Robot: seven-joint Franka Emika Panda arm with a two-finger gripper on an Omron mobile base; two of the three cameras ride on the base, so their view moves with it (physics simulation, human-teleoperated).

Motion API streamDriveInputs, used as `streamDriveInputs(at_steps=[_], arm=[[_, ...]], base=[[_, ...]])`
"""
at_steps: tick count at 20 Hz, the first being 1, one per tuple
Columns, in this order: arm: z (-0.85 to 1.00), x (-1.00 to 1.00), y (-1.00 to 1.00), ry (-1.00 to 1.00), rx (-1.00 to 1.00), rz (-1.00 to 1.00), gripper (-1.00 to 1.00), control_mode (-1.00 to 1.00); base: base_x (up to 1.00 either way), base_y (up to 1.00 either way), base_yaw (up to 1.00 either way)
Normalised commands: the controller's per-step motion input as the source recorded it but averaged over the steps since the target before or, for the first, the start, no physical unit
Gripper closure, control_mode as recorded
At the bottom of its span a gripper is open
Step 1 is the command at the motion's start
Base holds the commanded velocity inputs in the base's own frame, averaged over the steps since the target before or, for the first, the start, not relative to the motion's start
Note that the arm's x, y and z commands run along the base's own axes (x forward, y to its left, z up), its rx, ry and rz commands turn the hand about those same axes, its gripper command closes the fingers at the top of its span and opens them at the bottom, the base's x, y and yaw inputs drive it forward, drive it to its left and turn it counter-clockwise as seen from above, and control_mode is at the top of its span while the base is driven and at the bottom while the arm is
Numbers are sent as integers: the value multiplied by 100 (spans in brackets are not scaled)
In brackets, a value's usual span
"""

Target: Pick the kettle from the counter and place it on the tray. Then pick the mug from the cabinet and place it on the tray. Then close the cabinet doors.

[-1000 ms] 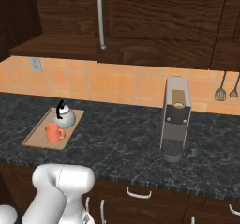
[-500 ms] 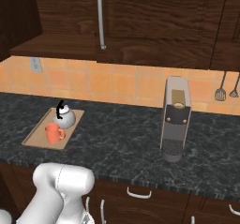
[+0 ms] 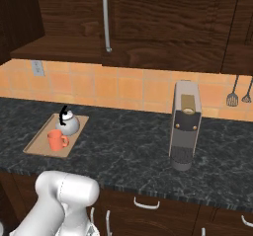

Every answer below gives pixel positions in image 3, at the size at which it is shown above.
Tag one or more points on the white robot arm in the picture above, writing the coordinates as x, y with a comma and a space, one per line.
62, 194

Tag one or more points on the orange mug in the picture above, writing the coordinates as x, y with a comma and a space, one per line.
55, 141

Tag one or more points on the tan rectangular tray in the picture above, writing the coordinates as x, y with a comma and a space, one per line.
39, 144

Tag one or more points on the plain dark wood cabinet door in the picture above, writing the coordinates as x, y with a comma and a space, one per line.
19, 19

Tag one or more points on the grey and black coffee machine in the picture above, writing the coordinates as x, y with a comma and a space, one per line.
184, 138

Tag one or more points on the grey hanging slotted spatula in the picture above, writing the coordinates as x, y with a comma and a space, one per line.
232, 99

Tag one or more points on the dark wood drawer front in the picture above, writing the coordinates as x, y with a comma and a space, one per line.
154, 218

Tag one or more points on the dark wood wall cabinet body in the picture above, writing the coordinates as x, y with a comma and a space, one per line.
62, 47

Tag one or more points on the grey wall outlet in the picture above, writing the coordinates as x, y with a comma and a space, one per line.
37, 68

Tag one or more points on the narrow dark wood wall cabinet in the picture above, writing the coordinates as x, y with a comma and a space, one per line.
242, 32

